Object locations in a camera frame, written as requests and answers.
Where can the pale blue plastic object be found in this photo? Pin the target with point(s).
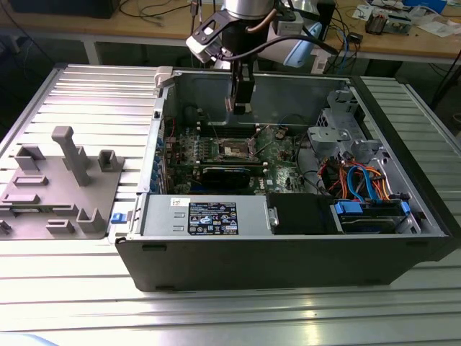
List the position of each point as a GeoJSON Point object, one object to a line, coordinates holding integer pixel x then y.
{"type": "Point", "coordinates": [21, 340]}

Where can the white labelled adapter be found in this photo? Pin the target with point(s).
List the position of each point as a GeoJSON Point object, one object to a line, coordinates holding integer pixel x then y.
{"type": "Point", "coordinates": [320, 65]}

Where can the small black box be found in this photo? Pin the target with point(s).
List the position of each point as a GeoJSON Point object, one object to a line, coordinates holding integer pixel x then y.
{"type": "Point", "coordinates": [355, 37]}

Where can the long wooden desk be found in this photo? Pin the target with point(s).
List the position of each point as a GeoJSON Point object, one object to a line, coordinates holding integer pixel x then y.
{"type": "Point", "coordinates": [151, 27]}

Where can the hard disk in blue carrier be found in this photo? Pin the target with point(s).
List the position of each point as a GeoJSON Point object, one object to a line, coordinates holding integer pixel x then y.
{"type": "Point", "coordinates": [371, 221]}

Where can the green circuit device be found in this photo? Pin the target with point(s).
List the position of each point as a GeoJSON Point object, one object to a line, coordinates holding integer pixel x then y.
{"type": "Point", "coordinates": [399, 25]}

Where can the white paper sheets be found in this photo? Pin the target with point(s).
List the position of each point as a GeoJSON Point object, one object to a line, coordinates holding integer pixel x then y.
{"type": "Point", "coordinates": [437, 29]}

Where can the round coin battery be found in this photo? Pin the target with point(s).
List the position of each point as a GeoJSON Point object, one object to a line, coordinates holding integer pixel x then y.
{"type": "Point", "coordinates": [280, 134]}

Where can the black open PC case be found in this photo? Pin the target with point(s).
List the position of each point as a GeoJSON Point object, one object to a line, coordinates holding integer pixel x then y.
{"type": "Point", "coordinates": [252, 263]}

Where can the copper finned cooler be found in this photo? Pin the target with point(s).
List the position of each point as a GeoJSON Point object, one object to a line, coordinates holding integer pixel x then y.
{"type": "Point", "coordinates": [376, 23]}

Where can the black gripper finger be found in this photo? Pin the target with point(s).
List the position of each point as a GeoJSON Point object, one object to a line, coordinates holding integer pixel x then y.
{"type": "Point", "coordinates": [234, 77]}
{"type": "Point", "coordinates": [245, 90]}

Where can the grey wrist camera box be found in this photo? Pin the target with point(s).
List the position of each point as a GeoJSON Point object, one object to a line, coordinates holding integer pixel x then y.
{"type": "Point", "coordinates": [288, 26]}

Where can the black graphics card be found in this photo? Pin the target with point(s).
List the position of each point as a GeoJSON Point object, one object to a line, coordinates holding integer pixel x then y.
{"type": "Point", "coordinates": [225, 178]}

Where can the green motherboard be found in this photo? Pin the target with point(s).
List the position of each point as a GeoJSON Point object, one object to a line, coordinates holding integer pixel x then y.
{"type": "Point", "coordinates": [277, 155]}

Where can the black drive bay box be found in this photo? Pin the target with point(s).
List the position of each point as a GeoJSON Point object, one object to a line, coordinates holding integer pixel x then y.
{"type": "Point", "coordinates": [299, 214]}

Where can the large black equipment box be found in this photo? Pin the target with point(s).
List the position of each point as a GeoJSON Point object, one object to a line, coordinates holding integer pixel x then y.
{"type": "Point", "coordinates": [65, 8]}

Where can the installed RAM stick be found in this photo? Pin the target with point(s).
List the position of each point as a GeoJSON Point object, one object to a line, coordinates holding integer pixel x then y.
{"type": "Point", "coordinates": [257, 169]}

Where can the small CPU plate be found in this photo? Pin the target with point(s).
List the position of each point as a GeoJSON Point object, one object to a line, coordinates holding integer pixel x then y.
{"type": "Point", "coordinates": [229, 104]}

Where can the blue cardboard box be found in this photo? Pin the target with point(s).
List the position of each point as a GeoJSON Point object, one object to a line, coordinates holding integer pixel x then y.
{"type": "Point", "coordinates": [425, 4]}

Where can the grey power supply unit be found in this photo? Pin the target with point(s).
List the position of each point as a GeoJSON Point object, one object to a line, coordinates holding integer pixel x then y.
{"type": "Point", "coordinates": [158, 216]}

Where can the grey plastic parts rack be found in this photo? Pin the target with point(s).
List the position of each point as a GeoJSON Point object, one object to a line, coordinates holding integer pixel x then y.
{"type": "Point", "coordinates": [54, 202]}

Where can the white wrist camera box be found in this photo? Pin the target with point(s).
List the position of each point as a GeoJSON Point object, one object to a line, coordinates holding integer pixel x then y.
{"type": "Point", "coordinates": [201, 39]}

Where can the tall black desktop box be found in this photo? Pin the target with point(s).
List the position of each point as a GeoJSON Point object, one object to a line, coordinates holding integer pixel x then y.
{"type": "Point", "coordinates": [326, 11]}

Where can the silver metal drive cage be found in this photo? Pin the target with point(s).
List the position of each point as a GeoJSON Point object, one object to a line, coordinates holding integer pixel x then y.
{"type": "Point", "coordinates": [326, 137]}

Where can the CPU socket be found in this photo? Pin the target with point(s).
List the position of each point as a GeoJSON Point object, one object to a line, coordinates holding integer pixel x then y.
{"type": "Point", "coordinates": [234, 149]}

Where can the pale blue teach pendant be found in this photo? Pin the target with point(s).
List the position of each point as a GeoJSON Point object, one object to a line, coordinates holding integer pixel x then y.
{"type": "Point", "coordinates": [302, 50]}

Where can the small blue latch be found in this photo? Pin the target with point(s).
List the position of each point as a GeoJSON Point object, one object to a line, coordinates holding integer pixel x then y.
{"type": "Point", "coordinates": [117, 218]}

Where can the black round plastic part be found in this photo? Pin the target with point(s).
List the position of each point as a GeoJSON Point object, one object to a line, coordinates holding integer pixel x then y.
{"type": "Point", "coordinates": [191, 114]}

